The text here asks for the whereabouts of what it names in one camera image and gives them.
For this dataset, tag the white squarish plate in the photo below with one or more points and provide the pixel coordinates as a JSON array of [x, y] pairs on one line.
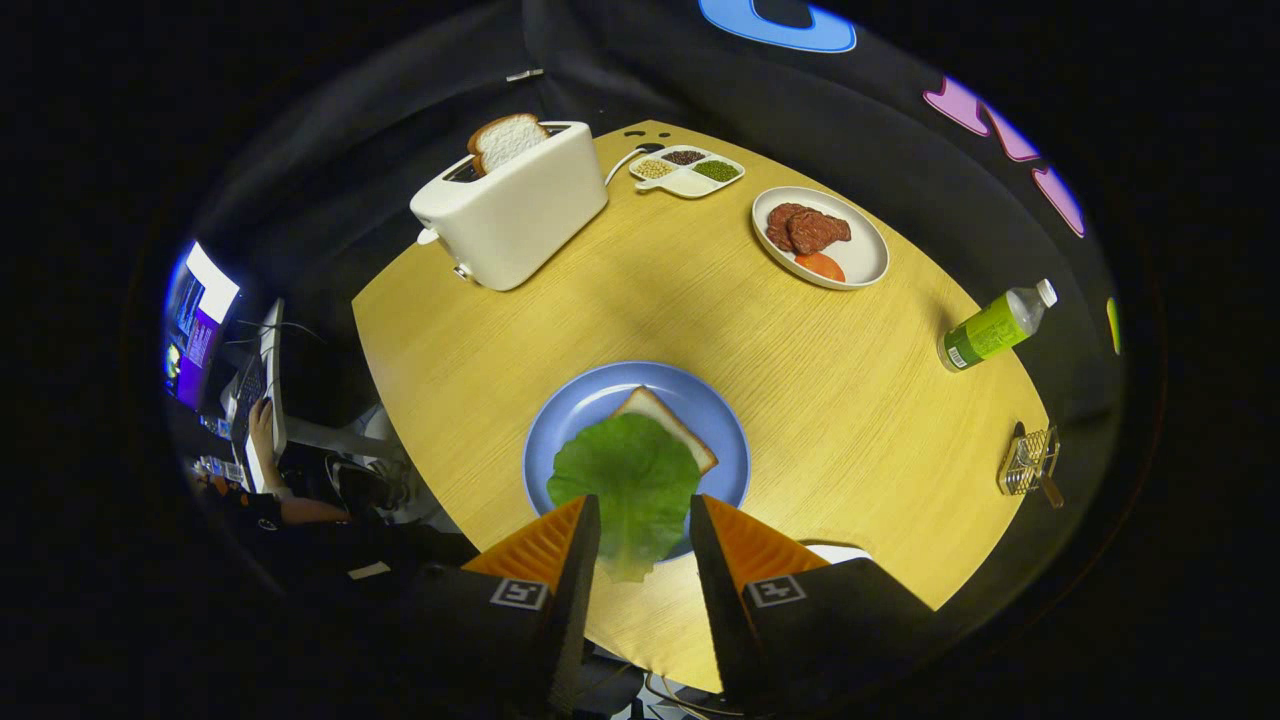
[[835, 551]]

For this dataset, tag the round white plate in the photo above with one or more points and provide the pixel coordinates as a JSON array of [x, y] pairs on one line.
[[865, 255]]

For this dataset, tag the white clip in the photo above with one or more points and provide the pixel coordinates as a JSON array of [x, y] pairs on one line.
[[523, 74]]

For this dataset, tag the red tomato slice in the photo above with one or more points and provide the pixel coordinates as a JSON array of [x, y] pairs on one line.
[[820, 266]]

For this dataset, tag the computer monitor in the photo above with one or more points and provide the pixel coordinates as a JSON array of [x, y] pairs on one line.
[[200, 330]]

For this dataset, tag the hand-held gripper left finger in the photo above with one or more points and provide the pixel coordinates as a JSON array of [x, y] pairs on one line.
[[572, 600]]

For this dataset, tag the white bread slice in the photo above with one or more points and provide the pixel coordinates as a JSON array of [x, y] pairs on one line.
[[665, 415]]

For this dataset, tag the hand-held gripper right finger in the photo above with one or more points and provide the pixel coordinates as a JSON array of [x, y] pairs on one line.
[[715, 600]]

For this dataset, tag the white toaster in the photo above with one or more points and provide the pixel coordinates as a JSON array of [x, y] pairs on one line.
[[520, 215]]

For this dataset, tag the green lettuce leaf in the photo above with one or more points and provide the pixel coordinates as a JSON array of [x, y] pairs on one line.
[[630, 480]]

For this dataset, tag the blue plate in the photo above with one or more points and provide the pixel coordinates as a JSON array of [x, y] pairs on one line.
[[590, 400]]

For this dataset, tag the toasted bread slice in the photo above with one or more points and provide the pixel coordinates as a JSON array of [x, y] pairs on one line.
[[505, 140]]

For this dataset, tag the green label plastic bottle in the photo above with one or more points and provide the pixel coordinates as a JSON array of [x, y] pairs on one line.
[[985, 332]]

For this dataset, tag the white divided seasoning tray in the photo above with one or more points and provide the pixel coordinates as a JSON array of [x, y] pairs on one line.
[[690, 180]]

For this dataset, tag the brown meat patty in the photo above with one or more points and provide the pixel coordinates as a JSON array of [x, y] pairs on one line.
[[778, 222], [822, 232]]

